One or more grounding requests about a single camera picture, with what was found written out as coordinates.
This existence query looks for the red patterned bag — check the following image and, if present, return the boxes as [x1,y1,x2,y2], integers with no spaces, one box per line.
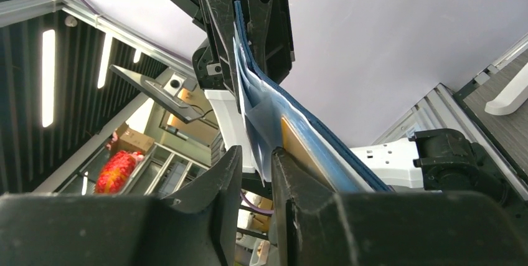
[94,150,144,194]

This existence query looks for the navy leather card holder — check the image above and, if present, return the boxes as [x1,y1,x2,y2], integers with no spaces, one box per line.
[232,1,391,193]

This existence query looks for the cardboard box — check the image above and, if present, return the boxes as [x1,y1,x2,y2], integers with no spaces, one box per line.
[111,123,155,154]

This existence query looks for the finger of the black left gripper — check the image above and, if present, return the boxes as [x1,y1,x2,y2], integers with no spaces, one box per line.
[200,0,240,110]
[247,0,295,83]

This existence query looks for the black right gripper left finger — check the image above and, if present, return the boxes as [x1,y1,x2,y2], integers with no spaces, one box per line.
[1,146,243,265]

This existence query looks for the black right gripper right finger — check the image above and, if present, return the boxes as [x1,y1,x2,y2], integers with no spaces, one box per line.
[271,148,527,265]

